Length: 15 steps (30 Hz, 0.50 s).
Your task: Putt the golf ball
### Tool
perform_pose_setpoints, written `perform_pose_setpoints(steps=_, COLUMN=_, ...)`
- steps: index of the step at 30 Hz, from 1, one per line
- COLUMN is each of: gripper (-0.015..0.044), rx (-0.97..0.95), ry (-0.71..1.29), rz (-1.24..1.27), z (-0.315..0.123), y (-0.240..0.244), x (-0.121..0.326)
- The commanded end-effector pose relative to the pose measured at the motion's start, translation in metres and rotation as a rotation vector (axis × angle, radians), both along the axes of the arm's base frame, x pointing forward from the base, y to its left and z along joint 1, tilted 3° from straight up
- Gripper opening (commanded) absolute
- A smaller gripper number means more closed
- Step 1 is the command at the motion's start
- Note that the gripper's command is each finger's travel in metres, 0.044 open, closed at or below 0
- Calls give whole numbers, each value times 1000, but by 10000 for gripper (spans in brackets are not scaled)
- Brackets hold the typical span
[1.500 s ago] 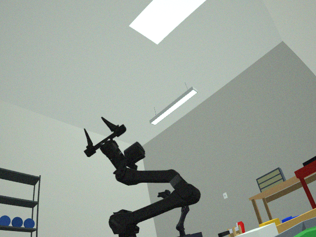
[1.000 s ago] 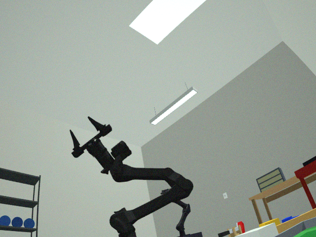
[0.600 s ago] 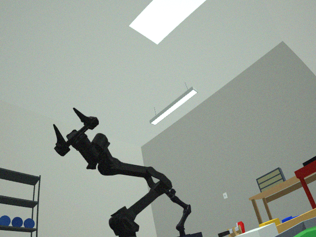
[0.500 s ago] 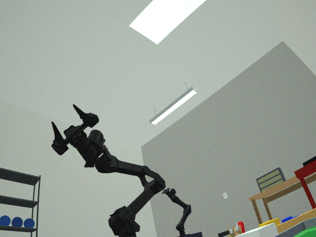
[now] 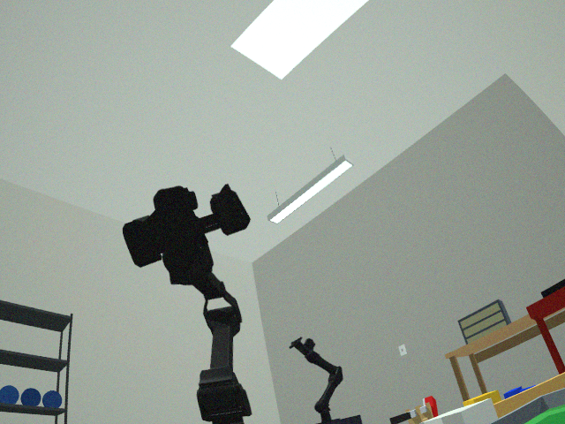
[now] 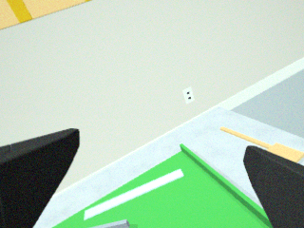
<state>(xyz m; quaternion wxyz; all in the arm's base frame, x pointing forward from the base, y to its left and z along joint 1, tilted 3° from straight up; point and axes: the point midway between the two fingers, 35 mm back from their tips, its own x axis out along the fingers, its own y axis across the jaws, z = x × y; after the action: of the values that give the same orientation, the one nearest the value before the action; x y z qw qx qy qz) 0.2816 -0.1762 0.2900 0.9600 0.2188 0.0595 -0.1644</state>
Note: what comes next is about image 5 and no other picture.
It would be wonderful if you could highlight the blue rod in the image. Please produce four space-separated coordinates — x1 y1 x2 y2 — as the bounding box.
503 385 536 399

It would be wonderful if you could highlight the red putter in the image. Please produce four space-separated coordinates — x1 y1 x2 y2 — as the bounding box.
390 396 438 424

